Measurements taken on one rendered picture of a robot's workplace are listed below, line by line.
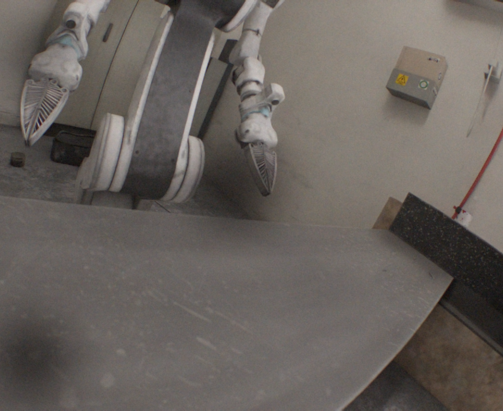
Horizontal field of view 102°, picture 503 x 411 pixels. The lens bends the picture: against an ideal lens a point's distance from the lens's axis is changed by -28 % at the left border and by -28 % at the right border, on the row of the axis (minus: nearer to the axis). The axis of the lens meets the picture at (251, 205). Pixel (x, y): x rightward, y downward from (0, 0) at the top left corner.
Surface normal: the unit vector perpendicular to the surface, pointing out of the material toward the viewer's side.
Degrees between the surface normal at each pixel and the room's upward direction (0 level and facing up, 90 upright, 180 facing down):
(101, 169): 97
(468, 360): 90
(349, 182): 90
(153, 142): 70
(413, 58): 90
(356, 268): 0
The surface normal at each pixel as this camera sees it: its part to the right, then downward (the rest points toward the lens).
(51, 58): 0.61, -0.33
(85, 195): 0.26, 0.81
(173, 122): 0.59, 0.15
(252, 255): 0.40, -0.86
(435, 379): -0.72, -0.10
